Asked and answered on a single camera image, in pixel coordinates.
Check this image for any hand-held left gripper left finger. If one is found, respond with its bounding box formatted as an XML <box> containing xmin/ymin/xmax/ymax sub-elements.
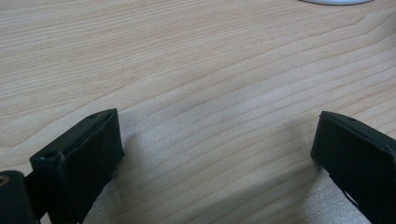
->
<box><xmin>29</xmin><ymin>107</ymin><xmax>126</xmax><ymax>224</ymax></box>

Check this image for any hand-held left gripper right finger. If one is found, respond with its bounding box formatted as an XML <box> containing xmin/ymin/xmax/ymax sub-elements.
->
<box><xmin>310</xmin><ymin>110</ymin><xmax>396</xmax><ymax>224</ymax></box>

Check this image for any white round plate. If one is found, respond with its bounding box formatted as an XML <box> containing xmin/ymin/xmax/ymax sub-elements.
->
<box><xmin>299</xmin><ymin>0</ymin><xmax>375</xmax><ymax>7</ymax></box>

